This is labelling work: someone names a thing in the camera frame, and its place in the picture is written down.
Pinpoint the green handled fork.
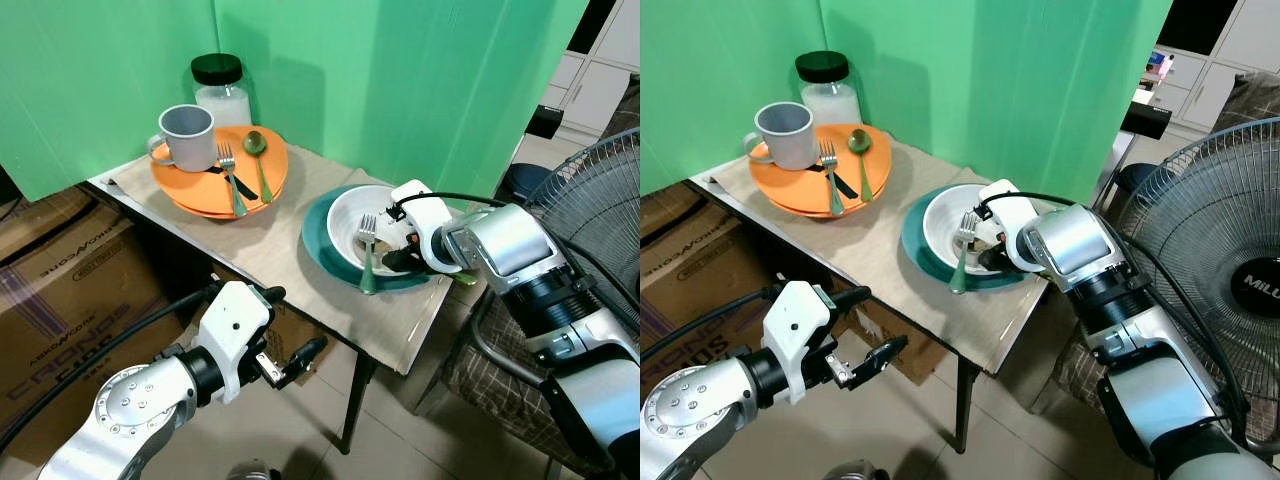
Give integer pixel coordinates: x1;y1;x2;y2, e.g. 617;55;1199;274
950;211;980;296
215;143;249;219
358;213;382;298
817;140;850;218

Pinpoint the teal plate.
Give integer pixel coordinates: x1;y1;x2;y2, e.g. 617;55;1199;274
301;184;453;294
900;185;1047;292

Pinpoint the white cabinet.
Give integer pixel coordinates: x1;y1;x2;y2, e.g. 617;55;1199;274
538;0;641;138
1140;0;1280;141

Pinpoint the white bowl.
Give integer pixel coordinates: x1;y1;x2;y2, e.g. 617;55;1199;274
326;185;443;280
921;184;1033;279

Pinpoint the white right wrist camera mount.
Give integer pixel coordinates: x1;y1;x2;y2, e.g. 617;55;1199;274
977;179;1051;271
388;180;467;274

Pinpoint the black electric fan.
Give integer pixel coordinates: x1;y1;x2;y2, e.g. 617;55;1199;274
522;127;641;336
1108;117;1280;466

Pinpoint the green spoon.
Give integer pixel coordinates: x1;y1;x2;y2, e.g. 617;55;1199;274
242;129;275;205
847;127;875;202

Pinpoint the brown cardboard box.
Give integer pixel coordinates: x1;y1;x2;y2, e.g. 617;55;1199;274
0;183;216;469
640;183;801;366

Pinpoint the green backdrop screen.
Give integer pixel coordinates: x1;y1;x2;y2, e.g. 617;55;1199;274
0;0;593;203
640;0;1173;203

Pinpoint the grey mug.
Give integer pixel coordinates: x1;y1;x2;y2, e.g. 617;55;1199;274
742;101;822;172
146;103;219;174

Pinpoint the wood grain table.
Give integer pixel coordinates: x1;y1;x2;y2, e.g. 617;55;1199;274
685;133;1133;456
85;135;526;456

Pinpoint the black stool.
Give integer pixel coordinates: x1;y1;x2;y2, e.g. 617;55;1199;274
1105;162;1161;213
498;162;549;203

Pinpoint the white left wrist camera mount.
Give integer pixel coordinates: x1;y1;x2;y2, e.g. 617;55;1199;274
195;281;276;403
762;280;837;387

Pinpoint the plaid cushioned chair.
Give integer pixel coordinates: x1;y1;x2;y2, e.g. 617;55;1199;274
1045;290;1131;471
440;285;611;476

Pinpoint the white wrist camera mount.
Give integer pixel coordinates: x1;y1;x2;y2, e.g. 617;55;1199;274
195;281;276;403
977;179;1051;271
762;280;837;387
388;180;467;274

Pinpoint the glass jar with black lid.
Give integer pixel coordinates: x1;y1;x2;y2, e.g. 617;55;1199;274
190;53;253;130
794;50;864;130

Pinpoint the orange plate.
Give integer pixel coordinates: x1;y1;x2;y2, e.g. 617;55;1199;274
150;124;292;220
748;123;894;218

